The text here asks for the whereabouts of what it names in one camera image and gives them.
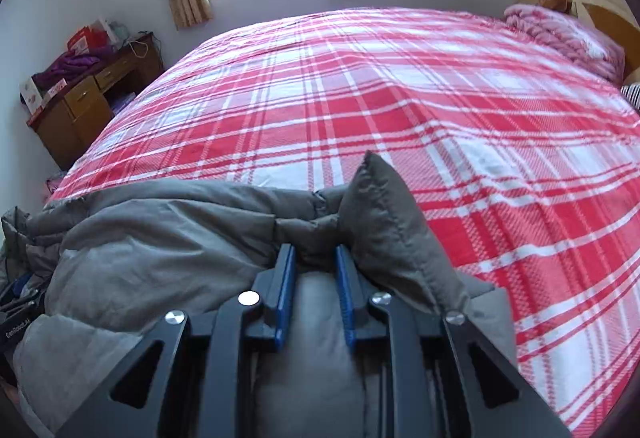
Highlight grey puffer jacket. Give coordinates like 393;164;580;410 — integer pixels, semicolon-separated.
13;153;516;437

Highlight pile of clothes on floor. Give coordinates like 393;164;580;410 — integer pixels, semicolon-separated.
46;172;66;194

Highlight purple clothes on desk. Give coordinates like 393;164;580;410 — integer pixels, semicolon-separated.
32;46;114;91

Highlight wooden desk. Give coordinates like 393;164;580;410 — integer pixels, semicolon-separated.
27;32;164;170

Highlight white carton on desk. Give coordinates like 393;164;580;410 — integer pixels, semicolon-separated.
20;78;43;115

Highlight red gift box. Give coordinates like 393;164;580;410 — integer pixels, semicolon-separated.
66;26;108;54

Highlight striped pillow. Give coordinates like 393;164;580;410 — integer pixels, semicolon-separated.
620;82;640;112

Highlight pink folded quilt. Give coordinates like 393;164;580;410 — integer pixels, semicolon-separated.
504;4;626;86

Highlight cream wooden headboard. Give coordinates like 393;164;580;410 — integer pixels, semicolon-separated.
516;0;640;84

